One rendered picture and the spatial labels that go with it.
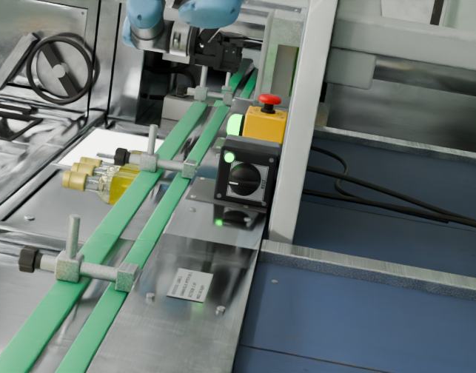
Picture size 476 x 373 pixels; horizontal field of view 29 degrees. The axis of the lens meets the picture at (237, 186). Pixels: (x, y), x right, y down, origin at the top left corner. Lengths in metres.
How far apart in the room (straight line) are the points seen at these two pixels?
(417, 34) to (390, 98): 1.72
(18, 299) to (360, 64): 0.79
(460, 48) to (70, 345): 0.59
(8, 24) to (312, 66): 1.99
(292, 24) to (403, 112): 0.94
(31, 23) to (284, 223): 1.90
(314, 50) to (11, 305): 0.78
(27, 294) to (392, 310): 0.80
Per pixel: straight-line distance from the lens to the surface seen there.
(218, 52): 2.09
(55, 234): 1.87
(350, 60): 1.19
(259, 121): 1.57
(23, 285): 1.74
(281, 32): 2.04
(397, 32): 1.17
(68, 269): 1.03
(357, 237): 1.32
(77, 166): 1.87
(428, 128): 2.92
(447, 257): 1.33
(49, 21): 3.00
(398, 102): 2.89
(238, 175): 1.27
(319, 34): 1.13
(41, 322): 0.94
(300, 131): 1.17
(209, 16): 1.82
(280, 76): 2.05
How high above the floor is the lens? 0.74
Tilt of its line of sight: 3 degrees up
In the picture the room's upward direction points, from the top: 80 degrees counter-clockwise
